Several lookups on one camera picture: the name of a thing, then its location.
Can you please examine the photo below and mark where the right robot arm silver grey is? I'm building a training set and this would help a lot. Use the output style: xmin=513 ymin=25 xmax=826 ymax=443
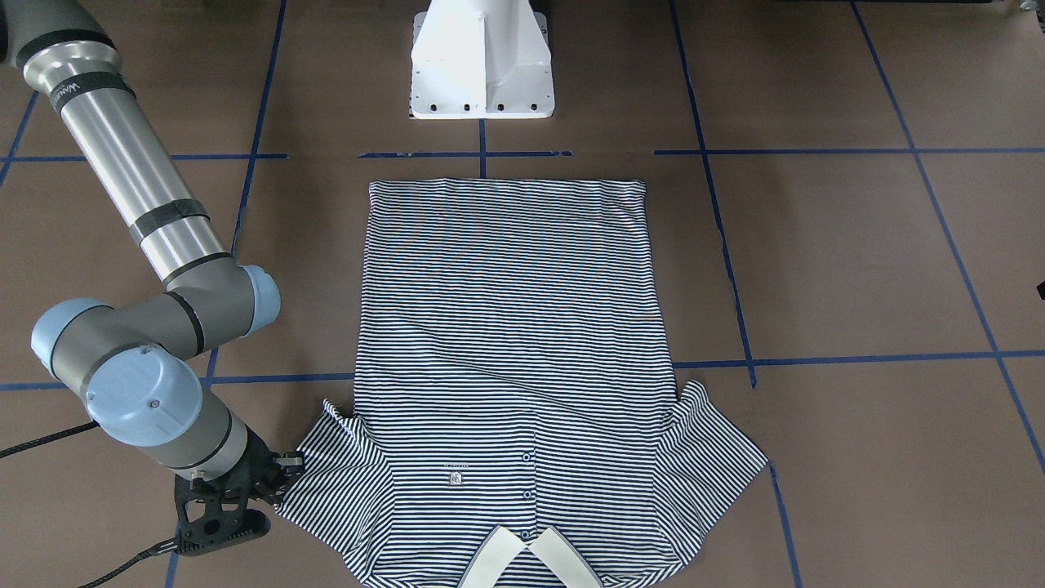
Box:
xmin=2 ymin=1 xmax=304 ymax=557

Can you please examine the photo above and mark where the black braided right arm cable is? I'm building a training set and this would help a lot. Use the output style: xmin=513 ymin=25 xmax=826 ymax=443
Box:
xmin=0 ymin=421 xmax=182 ymax=588

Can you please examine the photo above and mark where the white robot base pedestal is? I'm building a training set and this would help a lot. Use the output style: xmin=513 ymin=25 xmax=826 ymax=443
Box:
xmin=408 ymin=1 xmax=556 ymax=120

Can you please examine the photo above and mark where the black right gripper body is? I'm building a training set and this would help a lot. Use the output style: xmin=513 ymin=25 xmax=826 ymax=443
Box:
xmin=173 ymin=432 xmax=291 ymax=557

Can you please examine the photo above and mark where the navy white striped polo shirt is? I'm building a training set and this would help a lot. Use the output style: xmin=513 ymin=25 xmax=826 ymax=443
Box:
xmin=278 ymin=179 xmax=767 ymax=587

